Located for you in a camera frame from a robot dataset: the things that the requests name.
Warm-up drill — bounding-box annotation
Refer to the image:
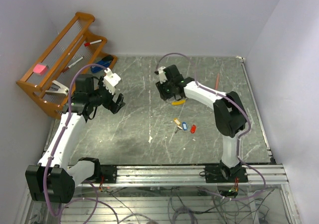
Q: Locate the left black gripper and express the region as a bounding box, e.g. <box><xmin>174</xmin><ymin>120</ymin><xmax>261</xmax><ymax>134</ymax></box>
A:
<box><xmin>89</xmin><ymin>76</ymin><xmax>125</xmax><ymax>113</ymax></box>

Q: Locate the large keyring yellow handle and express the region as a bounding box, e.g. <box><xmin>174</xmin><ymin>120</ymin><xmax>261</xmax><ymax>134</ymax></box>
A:
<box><xmin>166</xmin><ymin>98</ymin><xmax>187</xmax><ymax>106</ymax></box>

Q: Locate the blue tag key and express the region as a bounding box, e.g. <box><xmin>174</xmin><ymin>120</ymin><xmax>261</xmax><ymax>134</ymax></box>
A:
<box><xmin>181</xmin><ymin>122</ymin><xmax>188</xmax><ymax>131</ymax></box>

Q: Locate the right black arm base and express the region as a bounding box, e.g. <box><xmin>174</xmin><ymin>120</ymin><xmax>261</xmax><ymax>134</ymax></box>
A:
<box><xmin>199</xmin><ymin>163</ymin><xmax>248</xmax><ymax>183</ymax></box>

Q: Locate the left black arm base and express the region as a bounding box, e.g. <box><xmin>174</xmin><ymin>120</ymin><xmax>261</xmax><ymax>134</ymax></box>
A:
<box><xmin>92</xmin><ymin>165</ymin><xmax>118</xmax><ymax>184</ymax></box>

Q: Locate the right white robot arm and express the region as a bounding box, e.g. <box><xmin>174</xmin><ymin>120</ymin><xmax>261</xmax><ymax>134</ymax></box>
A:
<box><xmin>155</xmin><ymin>65</ymin><xmax>248</xmax><ymax>183</ymax></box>

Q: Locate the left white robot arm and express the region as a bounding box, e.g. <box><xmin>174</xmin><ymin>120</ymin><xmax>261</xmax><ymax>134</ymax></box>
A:
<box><xmin>25</xmin><ymin>71</ymin><xmax>125</xmax><ymax>204</ymax></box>

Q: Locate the yellow tag key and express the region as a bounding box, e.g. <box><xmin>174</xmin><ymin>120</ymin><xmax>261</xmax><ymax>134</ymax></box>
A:
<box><xmin>173</xmin><ymin>118</ymin><xmax>183</xmax><ymax>129</ymax></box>

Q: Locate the blue stapler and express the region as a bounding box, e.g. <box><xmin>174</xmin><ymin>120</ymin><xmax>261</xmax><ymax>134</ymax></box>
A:
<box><xmin>90</xmin><ymin>55</ymin><xmax>114</xmax><ymax>74</ymax></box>

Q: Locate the red tag key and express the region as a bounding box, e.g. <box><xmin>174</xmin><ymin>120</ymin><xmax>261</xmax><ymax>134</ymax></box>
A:
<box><xmin>190</xmin><ymin>124</ymin><xmax>196</xmax><ymax>134</ymax></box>

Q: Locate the red pencil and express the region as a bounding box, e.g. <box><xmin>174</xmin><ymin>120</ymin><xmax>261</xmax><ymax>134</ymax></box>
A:
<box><xmin>215</xmin><ymin>73</ymin><xmax>220</xmax><ymax>90</ymax></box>

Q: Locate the brown capped white marker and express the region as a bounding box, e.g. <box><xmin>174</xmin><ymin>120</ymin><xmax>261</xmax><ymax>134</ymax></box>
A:
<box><xmin>62</xmin><ymin>56</ymin><xmax>84</xmax><ymax>73</ymax></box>

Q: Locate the wooden tiered rack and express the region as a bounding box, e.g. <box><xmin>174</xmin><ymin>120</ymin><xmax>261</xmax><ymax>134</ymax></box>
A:
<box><xmin>16</xmin><ymin>12</ymin><xmax>107</xmax><ymax>119</ymax></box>

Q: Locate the red capped white marker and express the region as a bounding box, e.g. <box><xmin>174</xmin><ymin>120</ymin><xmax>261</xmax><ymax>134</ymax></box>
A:
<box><xmin>84</xmin><ymin>39</ymin><xmax>102</xmax><ymax>47</ymax></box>

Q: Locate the pink eraser block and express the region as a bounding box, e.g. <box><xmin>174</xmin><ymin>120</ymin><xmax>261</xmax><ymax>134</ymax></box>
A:
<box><xmin>32</xmin><ymin>63</ymin><xmax>49</xmax><ymax>76</ymax></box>

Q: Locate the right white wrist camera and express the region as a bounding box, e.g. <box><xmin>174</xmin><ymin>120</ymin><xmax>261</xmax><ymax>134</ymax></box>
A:
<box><xmin>155</xmin><ymin>66</ymin><xmax>167</xmax><ymax>84</ymax></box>

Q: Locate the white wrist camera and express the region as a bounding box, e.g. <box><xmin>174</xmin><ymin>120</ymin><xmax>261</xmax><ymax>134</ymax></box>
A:
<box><xmin>103</xmin><ymin>68</ymin><xmax>122</xmax><ymax>95</ymax></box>
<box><xmin>155</xmin><ymin>66</ymin><xmax>167</xmax><ymax>84</ymax></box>

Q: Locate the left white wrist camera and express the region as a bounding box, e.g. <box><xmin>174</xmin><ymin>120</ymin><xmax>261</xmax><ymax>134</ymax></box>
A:
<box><xmin>103</xmin><ymin>68</ymin><xmax>122</xmax><ymax>95</ymax></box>

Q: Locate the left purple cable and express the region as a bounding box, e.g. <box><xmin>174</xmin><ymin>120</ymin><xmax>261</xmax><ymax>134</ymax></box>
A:
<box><xmin>42</xmin><ymin>63</ymin><xmax>110</xmax><ymax>217</ymax></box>

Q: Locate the aluminium frame rail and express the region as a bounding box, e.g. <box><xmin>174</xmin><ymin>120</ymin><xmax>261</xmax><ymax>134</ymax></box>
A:
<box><xmin>26</xmin><ymin>163</ymin><xmax>290</xmax><ymax>187</ymax></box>

